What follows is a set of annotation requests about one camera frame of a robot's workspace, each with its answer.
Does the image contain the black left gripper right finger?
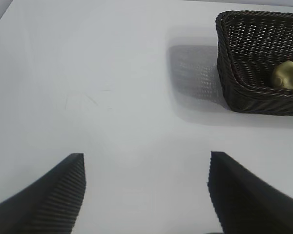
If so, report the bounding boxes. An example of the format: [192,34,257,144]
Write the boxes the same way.
[207,151,293,234]

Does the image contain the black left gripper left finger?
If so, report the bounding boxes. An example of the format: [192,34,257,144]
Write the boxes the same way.
[0,153,86,234]

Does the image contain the pale yellow egg yolk pastry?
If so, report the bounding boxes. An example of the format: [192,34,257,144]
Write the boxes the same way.
[271,60,293,89]

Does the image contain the dark brown woven basket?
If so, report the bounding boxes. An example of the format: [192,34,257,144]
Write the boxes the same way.
[216,10,293,117]

